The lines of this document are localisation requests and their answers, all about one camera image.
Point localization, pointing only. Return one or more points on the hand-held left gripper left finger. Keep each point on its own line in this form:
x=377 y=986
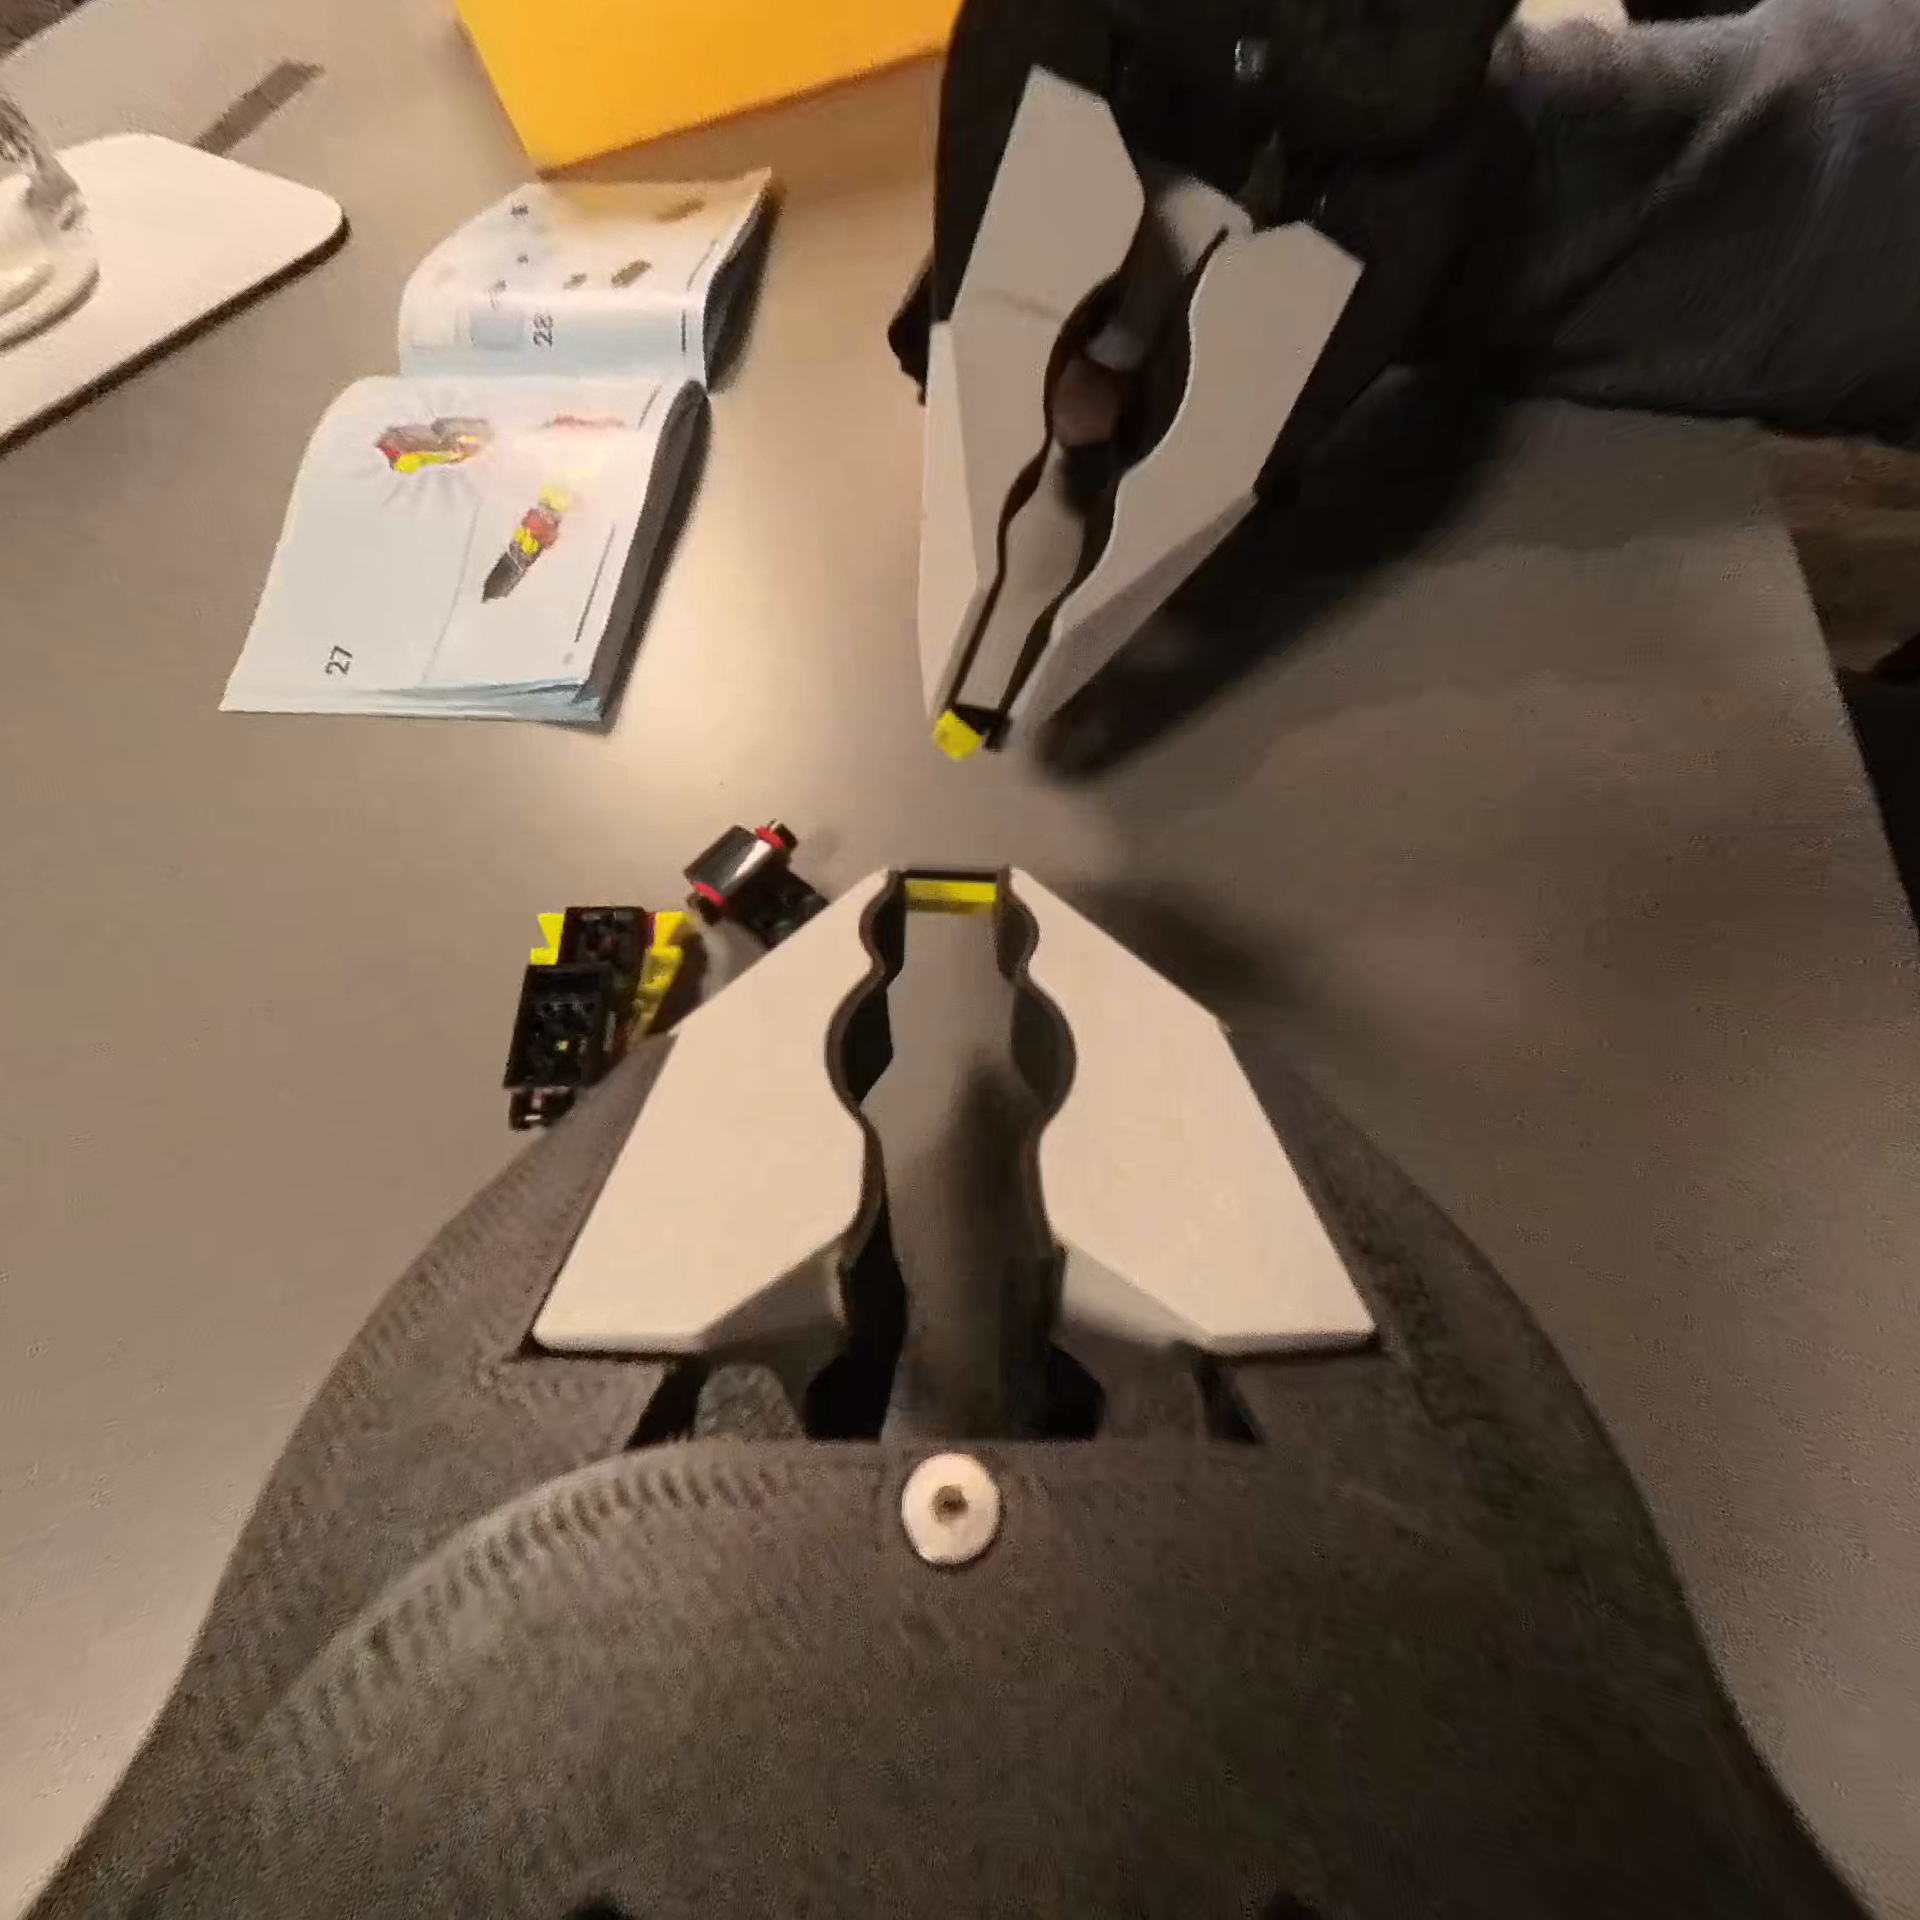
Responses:
x=718 y=1200

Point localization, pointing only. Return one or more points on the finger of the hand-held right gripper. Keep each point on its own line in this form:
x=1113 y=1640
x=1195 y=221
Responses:
x=1260 y=390
x=994 y=298

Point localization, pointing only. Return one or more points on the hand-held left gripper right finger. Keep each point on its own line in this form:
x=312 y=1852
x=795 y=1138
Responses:
x=1203 y=1200

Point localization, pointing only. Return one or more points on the red yellow black brick assembly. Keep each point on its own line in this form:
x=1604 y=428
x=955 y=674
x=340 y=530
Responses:
x=583 y=1005

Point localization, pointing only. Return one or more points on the black brick assembly red pins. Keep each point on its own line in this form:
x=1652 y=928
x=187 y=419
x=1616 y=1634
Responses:
x=750 y=889

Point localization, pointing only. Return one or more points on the yellow toy plate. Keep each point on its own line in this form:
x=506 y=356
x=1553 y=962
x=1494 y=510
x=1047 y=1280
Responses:
x=953 y=893

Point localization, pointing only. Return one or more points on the small yellow toy brick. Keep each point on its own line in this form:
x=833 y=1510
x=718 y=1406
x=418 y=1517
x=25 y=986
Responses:
x=968 y=734

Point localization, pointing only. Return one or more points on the person's right hand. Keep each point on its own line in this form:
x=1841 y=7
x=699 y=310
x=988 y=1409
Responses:
x=1101 y=387

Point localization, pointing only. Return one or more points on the yellow plastic bin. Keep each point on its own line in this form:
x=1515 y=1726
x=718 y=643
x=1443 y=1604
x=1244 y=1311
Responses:
x=690 y=63

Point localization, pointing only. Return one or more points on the open instruction booklet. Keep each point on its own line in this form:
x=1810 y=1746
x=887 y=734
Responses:
x=482 y=526

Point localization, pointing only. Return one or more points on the wooden book stand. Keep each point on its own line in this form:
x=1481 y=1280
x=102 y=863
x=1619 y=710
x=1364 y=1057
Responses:
x=152 y=257

